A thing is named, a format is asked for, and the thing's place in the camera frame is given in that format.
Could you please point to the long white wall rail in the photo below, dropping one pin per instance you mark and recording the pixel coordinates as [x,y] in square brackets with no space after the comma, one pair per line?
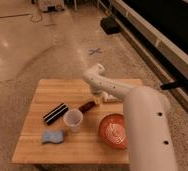
[171,52]

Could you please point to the blue sponge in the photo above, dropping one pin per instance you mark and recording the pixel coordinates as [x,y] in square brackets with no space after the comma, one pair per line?
[54,137]

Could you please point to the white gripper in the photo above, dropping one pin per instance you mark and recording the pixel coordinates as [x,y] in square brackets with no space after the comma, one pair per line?
[95,91]

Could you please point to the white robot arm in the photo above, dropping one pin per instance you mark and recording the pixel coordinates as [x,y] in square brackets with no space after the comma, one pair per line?
[144,109]

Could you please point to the orange ceramic bowl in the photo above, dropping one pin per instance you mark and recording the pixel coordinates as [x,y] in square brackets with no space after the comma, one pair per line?
[112,131]

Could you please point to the black striped rectangular block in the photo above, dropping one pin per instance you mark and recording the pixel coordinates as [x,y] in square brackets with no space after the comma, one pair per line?
[55,114]

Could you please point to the black box on floor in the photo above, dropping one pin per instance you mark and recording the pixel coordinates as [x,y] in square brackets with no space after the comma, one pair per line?
[109,25]

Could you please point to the wooden folding table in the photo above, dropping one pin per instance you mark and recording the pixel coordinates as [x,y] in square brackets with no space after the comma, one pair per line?
[82,147]

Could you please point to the white equipment with cables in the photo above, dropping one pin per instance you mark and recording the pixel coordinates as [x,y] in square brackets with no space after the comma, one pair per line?
[49,5]

